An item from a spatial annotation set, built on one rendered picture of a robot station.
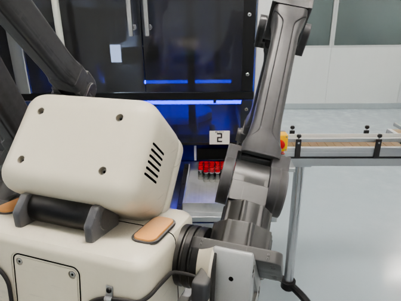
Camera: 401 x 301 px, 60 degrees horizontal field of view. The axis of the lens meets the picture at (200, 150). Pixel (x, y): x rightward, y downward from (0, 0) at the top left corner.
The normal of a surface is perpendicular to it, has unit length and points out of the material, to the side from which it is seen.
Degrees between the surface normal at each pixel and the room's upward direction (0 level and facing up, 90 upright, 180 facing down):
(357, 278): 0
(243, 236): 39
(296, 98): 90
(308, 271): 0
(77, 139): 48
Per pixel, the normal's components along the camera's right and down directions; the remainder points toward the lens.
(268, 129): -0.01, -0.35
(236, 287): -0.32, 0.20
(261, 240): 0.53, -0.31
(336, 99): -0.03, 0.35
